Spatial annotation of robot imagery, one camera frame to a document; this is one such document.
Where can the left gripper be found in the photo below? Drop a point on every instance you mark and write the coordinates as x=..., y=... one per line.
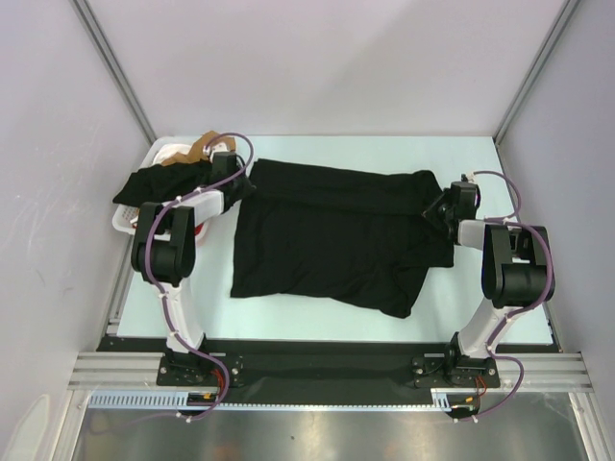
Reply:
x=247, y=186

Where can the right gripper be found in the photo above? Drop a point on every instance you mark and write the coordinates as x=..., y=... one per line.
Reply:
x=430, y=212

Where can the black tank top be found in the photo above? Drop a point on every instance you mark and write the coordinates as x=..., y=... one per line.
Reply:
x=354, y=237

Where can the black garment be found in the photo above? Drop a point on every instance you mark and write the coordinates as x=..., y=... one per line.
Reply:
x=160, y=183

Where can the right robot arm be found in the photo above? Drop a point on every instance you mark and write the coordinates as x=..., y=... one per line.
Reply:
x=517, y=272

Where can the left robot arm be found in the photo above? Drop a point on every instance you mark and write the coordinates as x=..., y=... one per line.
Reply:
x=164, y=248

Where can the brown garment in basket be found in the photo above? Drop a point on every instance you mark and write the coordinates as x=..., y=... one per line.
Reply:
x=202, y=149

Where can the white laundry basket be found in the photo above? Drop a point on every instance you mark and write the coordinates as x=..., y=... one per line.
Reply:
x=125, y=218

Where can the slotted cable duct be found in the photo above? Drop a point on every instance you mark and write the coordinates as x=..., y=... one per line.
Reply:
x=421, y=400

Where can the aluminium extrusion rail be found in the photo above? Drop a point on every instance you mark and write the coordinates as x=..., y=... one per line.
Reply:
x=544, y=372

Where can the left aluminium frame post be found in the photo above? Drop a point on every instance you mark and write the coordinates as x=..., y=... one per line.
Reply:
x=104, y=49

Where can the aluminium frame post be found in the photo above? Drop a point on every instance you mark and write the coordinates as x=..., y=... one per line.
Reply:
x=104, y=49
x=560, y=24

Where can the right aluminium frame post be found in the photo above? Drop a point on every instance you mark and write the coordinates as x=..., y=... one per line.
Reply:
x=560, y=24

